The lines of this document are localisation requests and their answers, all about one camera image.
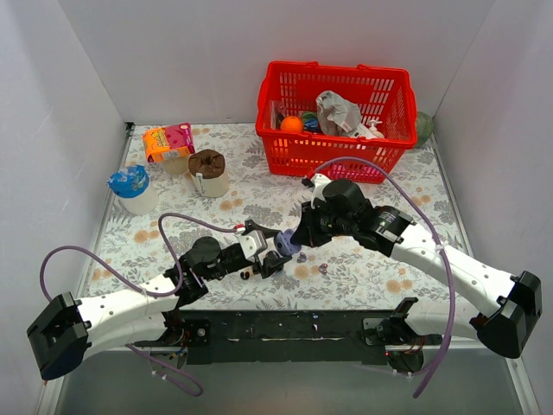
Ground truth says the red plastic shopping basket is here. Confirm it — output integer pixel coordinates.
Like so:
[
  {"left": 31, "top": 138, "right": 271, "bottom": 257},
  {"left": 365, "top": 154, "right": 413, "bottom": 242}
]
[{"left": 256, "top": 61, "right": 417, "bottom": 183}]

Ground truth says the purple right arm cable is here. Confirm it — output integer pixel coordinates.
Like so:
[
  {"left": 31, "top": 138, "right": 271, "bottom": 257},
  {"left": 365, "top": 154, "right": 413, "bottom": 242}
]
[{"left": 317, "top": 156, "right": 454, "bottom": 399}]

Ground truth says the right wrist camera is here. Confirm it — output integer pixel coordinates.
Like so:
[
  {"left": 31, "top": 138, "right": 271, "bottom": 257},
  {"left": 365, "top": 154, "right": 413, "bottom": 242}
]
[{"left": 302, "top": 173, "right": 331, "bottom": 208}]

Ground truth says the floral patterned table mat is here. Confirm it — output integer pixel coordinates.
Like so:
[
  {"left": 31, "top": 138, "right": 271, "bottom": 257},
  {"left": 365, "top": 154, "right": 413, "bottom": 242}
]
[{"left": 82, "top": 124, "right": 466, "bottom": 310}]

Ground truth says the orange fruit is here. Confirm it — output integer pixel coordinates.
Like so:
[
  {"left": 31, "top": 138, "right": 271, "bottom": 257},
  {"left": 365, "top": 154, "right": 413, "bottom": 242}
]
[{"left": 280, "top": 116, "right": 303, "bottom": 133}]

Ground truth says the blue green item in basket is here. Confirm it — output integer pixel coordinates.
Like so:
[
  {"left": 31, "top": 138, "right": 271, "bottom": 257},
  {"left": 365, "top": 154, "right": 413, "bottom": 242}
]
[{"left": 301, "top": 111, "right": 321, "bottom": 133}]

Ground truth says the orange pink snack package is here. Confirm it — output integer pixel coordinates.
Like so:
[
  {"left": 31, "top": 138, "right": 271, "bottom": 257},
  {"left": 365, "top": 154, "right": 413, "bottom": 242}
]
[{"left": 143, "top": 123, "right": 195, "bottom": 163}]

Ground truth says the clear plastic packet in basket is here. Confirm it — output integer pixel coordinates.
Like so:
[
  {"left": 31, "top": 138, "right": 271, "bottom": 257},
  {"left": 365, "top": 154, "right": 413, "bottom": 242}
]
[{"left": 269, "top": 100, "right": 287, "bottom": 130}]

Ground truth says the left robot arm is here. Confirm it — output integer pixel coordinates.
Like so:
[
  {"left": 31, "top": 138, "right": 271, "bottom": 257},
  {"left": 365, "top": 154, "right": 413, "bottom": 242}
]
[{"left": 27, "top": 236, "right": 292, "bottom": 380}]

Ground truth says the white pump bottle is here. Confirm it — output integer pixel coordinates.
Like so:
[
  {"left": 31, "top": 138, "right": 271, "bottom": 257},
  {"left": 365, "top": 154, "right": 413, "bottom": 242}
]
[{"left": 346, "top": 119, "right": 385, "bottom": 139}]

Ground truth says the lavender earbud charging case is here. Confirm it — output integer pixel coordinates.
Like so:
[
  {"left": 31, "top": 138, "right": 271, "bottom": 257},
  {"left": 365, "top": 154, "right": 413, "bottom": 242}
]
[{"left": 273, "top": 229, "right": 302, "bottom": 257}]

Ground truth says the crumpled grey paper bag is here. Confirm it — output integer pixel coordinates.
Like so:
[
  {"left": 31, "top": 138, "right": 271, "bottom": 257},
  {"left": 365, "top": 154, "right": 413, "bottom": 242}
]
[{"left": 315, "top": 90, "right": 361, "bottom": 136}]

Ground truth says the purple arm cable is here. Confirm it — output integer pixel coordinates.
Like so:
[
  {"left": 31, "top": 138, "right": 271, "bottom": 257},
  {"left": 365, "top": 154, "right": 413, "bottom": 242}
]
[
  {"left": 40, "top": 212, "right": 243, "bottom": 398},
  {"left": 317, "top": 156, "right": 454, "bottom": 399}
]

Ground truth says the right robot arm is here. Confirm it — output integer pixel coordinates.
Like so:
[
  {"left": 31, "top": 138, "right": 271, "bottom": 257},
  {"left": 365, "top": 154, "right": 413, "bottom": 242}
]
[{"left": 291, "top": 174, "right": 543, "bottom": 359}]

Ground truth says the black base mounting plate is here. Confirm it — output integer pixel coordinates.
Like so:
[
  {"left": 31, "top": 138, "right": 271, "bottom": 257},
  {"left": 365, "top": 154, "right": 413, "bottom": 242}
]
[{"left": 159, "top": 310, "right": 441, "bottom": 365}]

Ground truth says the blue lidded white cup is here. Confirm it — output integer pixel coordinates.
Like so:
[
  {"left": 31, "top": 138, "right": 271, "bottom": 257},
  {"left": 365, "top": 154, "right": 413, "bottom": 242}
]
[{"left": 106, "top": 165, "right": 158, "bottom": 215}]

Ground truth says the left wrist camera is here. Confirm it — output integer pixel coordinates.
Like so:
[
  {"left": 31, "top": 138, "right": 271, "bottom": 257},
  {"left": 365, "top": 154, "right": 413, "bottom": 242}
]
[{"left": 234, "top": 220, "right": 274, "bottom": 262}]

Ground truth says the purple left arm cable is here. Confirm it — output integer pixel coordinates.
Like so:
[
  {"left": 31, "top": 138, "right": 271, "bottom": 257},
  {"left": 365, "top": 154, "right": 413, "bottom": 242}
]
[{"left": 40, "top": 212, "right": 243, "bottom": 398}]

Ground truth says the brown topped paper roll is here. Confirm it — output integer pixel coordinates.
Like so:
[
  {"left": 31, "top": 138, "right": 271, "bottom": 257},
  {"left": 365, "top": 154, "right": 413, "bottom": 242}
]
[{"left": 188, "top": 149, "right": 230, "bottom": 198}]

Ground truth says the green ball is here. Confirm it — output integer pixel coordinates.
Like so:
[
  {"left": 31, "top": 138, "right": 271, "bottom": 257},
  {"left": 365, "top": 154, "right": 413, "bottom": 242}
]
[{"left": 415, "top": 112, "right": 434, "bottom": 149}]

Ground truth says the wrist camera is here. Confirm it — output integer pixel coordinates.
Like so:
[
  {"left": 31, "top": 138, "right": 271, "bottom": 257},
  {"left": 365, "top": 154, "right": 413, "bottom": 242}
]
[
  {"left": 302, "top": 173, "right": 331, "bottom": 208},
  {"left": 234, "top": 220, "right": 274, "bottom": 262}
]

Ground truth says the beige cup under package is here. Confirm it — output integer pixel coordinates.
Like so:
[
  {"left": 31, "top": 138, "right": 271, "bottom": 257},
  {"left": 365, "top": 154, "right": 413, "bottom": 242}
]
[{"left": 161, "top": 155, "right": 189, "bottom": 176}]

